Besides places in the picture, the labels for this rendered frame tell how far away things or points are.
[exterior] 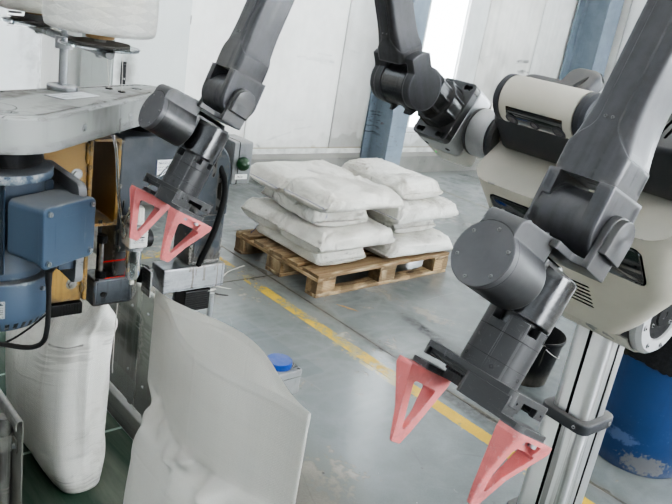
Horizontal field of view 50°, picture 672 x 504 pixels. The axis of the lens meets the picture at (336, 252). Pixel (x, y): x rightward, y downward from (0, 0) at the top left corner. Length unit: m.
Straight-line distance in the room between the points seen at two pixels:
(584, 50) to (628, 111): 9.15
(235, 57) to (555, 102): 0.45
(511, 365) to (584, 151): 0.19
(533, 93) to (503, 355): 0.54
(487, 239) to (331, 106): 6.49
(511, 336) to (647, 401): 2.58
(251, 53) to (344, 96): 6.07
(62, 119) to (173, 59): 4.23
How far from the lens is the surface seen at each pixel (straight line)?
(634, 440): 3.29
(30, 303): 1.19
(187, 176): 1.07
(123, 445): 2.18
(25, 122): 1.08
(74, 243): 1.12
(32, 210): 1.08
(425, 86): 1.27
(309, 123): 6.93
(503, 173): 1.29
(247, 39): 1.08
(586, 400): 1.50
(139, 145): 1.40
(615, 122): 0.66
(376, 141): 7.41
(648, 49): 0.68
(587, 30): 9.83
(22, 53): 4.20
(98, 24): 1.13
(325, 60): 6.91
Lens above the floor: 1.63
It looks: 19 degrees down
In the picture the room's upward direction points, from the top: 10 degrees clockwise
